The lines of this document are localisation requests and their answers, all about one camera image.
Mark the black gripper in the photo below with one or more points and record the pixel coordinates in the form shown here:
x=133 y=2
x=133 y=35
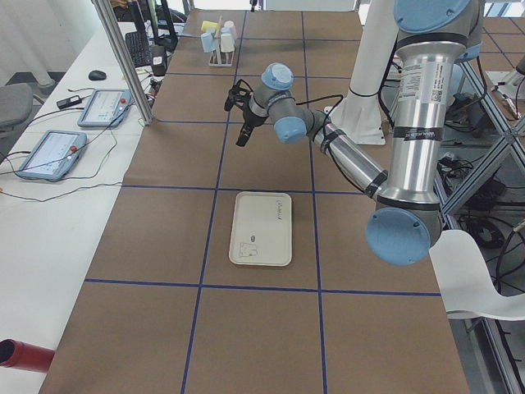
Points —
x=249 y=119

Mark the pale green plastic cup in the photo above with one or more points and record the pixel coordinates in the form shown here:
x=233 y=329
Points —
x=227 y=43

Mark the pink plastic cup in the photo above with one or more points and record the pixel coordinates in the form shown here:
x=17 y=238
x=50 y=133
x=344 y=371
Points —
x=230 y=25

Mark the yellow plastic cup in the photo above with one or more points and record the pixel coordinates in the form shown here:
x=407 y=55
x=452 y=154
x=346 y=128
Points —
x=209 y=27

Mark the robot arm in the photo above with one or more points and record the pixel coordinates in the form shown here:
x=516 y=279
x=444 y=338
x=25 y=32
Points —
x=433 y=36

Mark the black keyboard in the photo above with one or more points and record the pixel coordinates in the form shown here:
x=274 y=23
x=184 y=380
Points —
x=138 y=47

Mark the far teach pendant tablet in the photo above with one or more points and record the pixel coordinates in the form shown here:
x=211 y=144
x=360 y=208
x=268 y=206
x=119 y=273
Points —
x=105 y=107

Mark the teach pendant tablet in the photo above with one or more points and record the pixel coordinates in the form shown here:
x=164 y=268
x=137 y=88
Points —
x=53 y=156
x=105 y=107

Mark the black computer mouse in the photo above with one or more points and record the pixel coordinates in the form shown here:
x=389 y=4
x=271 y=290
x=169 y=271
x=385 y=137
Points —
x=97 y=75

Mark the cream rabbit serving tray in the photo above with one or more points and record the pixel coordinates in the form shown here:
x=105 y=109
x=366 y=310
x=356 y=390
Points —
x=261 y=232

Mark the near teach pendant tablet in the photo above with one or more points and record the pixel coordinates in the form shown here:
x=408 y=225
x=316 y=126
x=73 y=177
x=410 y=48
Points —
x=53 y=156

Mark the white moulded chair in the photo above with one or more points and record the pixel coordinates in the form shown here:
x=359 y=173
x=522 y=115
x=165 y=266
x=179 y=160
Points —
x=465 y=284

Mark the red cylinder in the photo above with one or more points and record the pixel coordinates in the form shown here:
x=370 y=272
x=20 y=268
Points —
x=20 y=355

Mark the white wire cup rack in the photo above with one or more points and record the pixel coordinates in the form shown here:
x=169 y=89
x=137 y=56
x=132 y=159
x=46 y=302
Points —
x=217 y=58

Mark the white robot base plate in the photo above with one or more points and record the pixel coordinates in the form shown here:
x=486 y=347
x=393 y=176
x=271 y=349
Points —
x=362 y=125

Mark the aluminium frame post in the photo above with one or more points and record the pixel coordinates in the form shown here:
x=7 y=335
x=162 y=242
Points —
x=117 y=43

